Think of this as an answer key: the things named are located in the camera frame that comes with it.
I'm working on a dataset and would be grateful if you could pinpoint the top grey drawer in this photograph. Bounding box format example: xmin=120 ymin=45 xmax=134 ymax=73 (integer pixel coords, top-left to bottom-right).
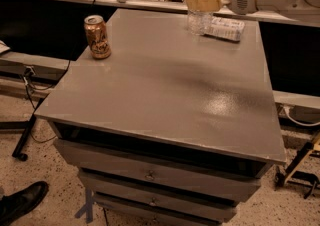
xmin=54 ymin=139 xmax=260 ymax=202

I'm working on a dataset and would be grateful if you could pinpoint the middle grey drawer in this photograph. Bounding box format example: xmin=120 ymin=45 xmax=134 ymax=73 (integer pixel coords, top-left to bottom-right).
xmin=77 ymin=171 xmax=238 ymax=223

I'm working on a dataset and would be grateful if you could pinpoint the grey drawer cabinet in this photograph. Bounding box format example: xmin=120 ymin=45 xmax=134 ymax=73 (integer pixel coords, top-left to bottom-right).
xmin=37 ymin=9 xmax=286 ymax=210

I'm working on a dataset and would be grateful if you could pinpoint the black leather shoe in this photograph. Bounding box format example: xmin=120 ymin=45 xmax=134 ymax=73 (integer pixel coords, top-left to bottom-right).
xmin=0 ymin=181 xmax=49 ymax=226

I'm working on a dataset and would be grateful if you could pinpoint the black yellow stand base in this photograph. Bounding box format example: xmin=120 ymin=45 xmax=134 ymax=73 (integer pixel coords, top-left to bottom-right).
xmin=274 ymin=133 xmax=320 ymax=200

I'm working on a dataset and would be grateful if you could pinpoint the white cable on right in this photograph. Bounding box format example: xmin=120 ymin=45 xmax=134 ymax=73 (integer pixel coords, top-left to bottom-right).
xmin=281 ymin=104 xmax=320 ymax=128

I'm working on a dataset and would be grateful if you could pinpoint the bottom grey drawer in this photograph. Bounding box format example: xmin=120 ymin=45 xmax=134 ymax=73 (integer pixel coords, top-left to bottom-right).
xmin=93 ymin=193 xmax=221 ymax=226

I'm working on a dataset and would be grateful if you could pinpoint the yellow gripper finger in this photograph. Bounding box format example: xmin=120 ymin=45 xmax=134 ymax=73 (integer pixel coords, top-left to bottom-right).
xmin=184 ymin=0 xmax=230 ymax=12

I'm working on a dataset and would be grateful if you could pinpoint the orange soda can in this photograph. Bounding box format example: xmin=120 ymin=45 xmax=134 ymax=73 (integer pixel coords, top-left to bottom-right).
xmin=84 ymin=15 xmax=111 ymax=59

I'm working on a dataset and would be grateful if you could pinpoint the grey drawer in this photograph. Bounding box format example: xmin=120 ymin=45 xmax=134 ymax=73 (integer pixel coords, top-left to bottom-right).
xmin=77 ymin=171 xmax=238 ymax=223
xmin=54 ymin=139 xmax=260 ymax=202
xmin=93 ymin=193 xmax=221 ymax=226

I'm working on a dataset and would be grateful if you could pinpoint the black stand leg with caster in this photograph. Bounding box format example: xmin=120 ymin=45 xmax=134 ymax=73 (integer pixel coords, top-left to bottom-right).
xmin=12 ymin=112 xmax=36 ymax=162

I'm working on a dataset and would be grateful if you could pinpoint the blue labelled plastic bottle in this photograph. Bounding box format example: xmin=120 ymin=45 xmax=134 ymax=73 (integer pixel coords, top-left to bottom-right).
xmin=204 ymin=17 xmax=245 ymax=42

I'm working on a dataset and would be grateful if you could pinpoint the black cable on left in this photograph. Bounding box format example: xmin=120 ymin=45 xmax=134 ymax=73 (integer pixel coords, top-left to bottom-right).
xmin=19 ymin=59 xmax=72 ymax=144

